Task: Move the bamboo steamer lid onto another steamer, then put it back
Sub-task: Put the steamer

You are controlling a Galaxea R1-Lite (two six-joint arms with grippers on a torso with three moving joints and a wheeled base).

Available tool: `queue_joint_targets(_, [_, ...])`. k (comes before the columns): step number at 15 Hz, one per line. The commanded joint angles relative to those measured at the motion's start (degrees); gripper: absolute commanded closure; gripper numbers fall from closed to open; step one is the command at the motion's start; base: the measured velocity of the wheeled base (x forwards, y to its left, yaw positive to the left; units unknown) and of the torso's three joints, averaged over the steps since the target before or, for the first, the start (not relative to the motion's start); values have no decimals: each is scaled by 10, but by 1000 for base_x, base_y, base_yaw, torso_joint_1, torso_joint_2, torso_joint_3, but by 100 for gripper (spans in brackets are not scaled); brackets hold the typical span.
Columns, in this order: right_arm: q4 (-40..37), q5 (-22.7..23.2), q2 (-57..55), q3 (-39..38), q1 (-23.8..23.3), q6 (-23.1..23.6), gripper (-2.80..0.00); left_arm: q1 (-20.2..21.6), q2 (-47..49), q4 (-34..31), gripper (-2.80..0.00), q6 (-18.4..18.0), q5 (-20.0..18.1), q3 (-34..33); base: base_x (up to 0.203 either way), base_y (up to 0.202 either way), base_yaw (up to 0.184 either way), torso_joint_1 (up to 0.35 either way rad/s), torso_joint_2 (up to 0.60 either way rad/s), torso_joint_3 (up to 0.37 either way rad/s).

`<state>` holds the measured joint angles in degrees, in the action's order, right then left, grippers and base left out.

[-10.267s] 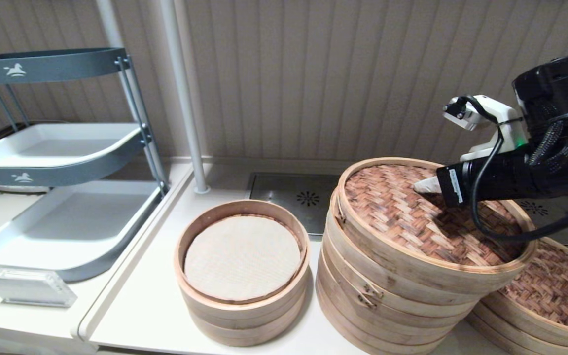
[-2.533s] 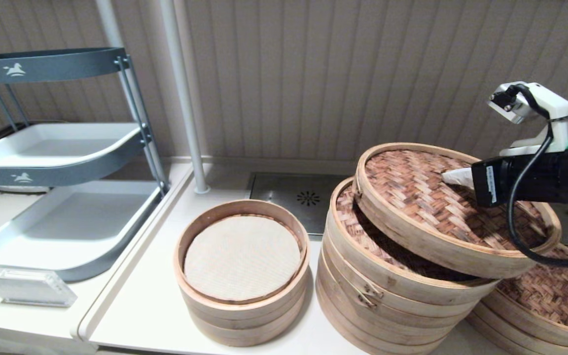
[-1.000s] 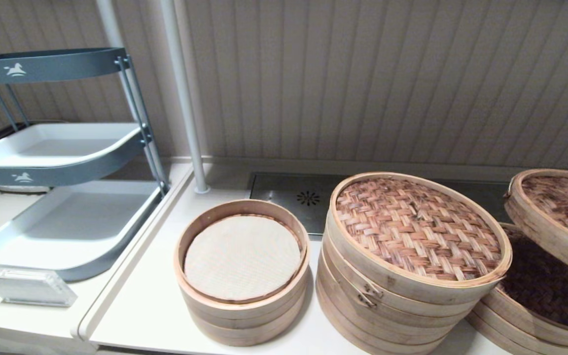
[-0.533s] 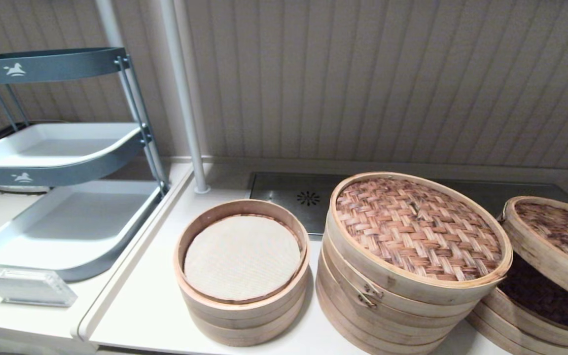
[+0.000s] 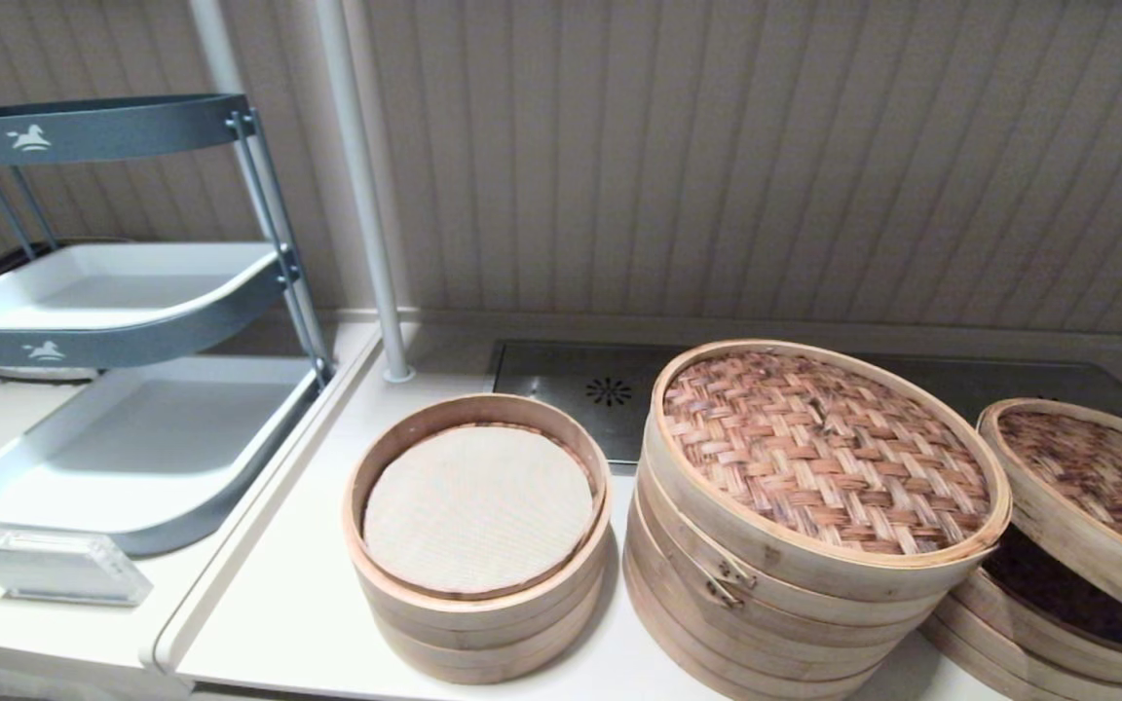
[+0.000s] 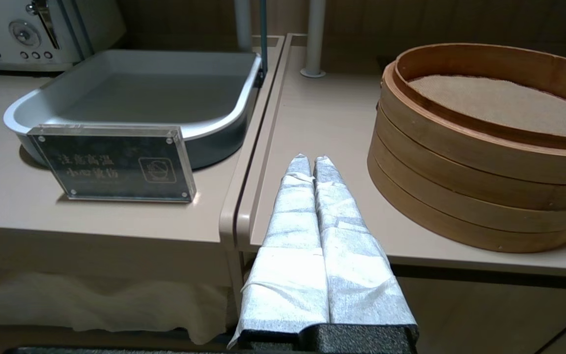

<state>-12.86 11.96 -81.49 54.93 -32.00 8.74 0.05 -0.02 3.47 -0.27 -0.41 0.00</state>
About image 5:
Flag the woven bamboo steamer lid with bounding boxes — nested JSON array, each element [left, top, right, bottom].
[[977, 397, 1122, 636]]

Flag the large bamboo steamer basket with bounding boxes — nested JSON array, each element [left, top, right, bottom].
[[946, 526, 1122, 687], [622, 526, 898, 701], [916, 613, 1122, 701], [631, 458, 956, 670]]

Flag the middle bamboo steamer stack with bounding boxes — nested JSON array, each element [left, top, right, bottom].
[[644, 339, 1013, 605]]

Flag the round white steamer liner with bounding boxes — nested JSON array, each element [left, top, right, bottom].
[[363, 425, 596, 598]]

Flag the small bamboo steamer basket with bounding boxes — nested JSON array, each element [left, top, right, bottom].
[[366, 574, 611, 685], [344, 393, 614, 639]]

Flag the stainless steel vented panel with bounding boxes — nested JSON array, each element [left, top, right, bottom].
[[488, 339, 1122, 466]]

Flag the grey and white rack tray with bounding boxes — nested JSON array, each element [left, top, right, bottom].
[[0, 353, 330, 558], [0, 241, 301, 370]]

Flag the dark grey curved rack shelf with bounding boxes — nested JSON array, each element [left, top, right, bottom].
[[0, 92, 255, 170]]

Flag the clear acrylic sign holder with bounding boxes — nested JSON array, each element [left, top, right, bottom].
[[0, 528, 154, 609]]

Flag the grey metal rack frame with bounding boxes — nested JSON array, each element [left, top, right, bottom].
[[0, 110, 336, 386]]

